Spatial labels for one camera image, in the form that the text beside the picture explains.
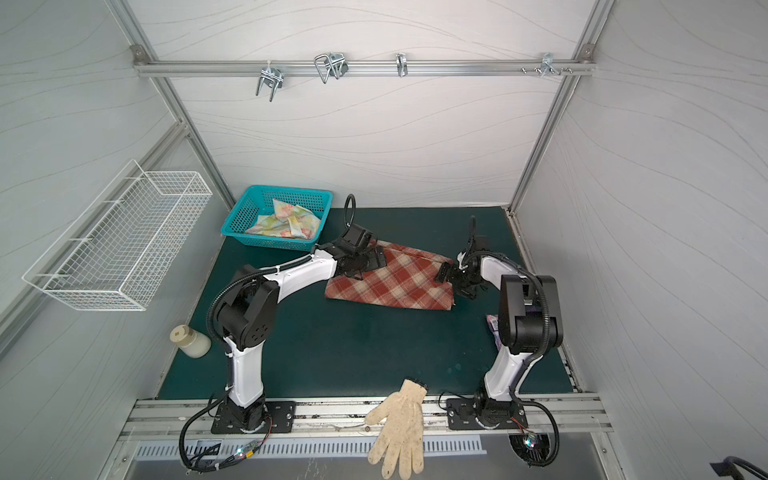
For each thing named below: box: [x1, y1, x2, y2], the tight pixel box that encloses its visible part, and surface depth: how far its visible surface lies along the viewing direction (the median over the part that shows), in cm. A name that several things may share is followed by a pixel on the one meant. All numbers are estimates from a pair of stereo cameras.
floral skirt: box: [245, 198, 321, 240], surface depth 113 cm
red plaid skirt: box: [325, 239, 455, 311], surface depth 97 cm
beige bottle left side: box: [170, 324, 212, 359], surface depth 80 cm
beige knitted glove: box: [364, 378, 428, 480], surface depth 73 cm
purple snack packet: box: [486, 314, 502, 352], surface depth 90 cm
